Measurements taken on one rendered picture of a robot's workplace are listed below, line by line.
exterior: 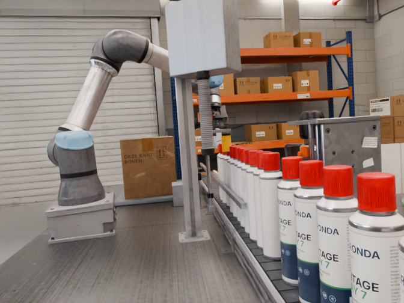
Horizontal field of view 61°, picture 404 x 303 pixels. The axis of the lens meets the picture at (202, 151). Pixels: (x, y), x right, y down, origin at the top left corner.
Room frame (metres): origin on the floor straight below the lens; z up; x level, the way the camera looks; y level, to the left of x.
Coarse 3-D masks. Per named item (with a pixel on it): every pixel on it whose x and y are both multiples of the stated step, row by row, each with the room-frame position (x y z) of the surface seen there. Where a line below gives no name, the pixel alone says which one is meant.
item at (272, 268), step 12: (204, 180) 1.73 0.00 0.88; (216, 192) 1.38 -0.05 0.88; (228, 216) 0.99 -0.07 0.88; (240, 228) 0.86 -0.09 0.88; (252, 252) 0.69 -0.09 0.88; (264, 264) 0.62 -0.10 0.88; (276, 264) 0.62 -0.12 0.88; (276, 276) 0.57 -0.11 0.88; (276, 288) 0.53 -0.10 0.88; (288, 288) 0.52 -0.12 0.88; (288, 300) 0.49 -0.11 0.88
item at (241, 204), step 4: (200, 164) 1.82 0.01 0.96; (204, 168) 1.60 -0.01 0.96; (212, 176) 1.31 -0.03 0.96; (216, 176) 1.27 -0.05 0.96; (216, 180) 1.19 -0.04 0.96; (220, 180) 1.16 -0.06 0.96; (220, 184) 1.10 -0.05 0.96; (224, 184) 1.08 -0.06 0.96; (224, 188) 1.02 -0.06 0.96; (228, 188) 0.99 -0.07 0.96; (228, 192) 0.95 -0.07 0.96; (232, 192) 0.93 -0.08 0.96; (232, 196) 0.89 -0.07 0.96; (236, 196) 0.87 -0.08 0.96; (236, 200) 0.83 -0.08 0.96; (240, 200) 0.82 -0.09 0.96; (240, 204) 0.78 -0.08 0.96; (244, 204) 0.78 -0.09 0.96; (240, 208) 0.79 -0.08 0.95; (244, 208) 0.78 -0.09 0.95
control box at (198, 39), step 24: (192, 0) 0.87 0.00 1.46; (216, 0) 0.84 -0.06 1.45; (168, 24) 0.91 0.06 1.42; (192, 24) 0.88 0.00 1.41; (216, 24) 0.84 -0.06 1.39; (168, 48) 0.92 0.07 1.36; (192, 48) 0.88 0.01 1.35; (216, 48) 0.85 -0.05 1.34; (192, 72) 0.88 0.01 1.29; (216, 72) 0.89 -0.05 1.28
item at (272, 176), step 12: (264, 156) 0.66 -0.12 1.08; (276, 156) 0.65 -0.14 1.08; (264, 168) 0.66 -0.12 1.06; (276, 168) 0.65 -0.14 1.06; (264, 180) 0.65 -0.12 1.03; (276, 180) 0.64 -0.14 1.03; (264, 192) 0.65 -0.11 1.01; (276, 192) 0.64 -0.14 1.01; (264, 204) 0.65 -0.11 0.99; (276, 204) 0.64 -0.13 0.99; (264, 216) 0.65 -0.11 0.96; (276, 216) 0.64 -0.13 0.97; (264, 228) 0.65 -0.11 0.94; (276, 228) 0.64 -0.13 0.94; (264, 240) 0.65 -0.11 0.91; (276, 240) 0.64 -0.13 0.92; (264, 252) 0.66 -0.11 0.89; (276, 252) 0.64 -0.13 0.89
